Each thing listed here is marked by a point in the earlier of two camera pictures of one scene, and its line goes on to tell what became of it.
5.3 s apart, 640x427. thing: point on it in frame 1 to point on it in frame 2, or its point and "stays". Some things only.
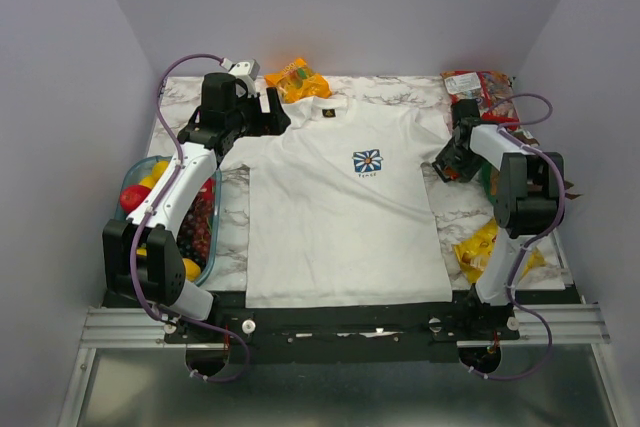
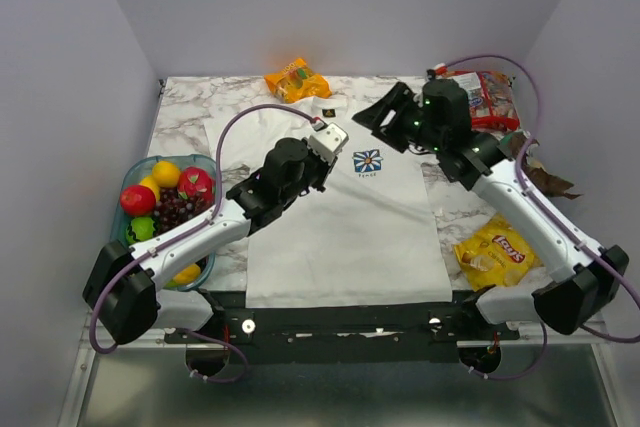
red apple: [132, 196] stays
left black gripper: [272, 123] to [326, 169]
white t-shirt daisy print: [341, 212] stays
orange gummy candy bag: [297, 83] stays
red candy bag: [492, 90] stays
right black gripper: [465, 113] to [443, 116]
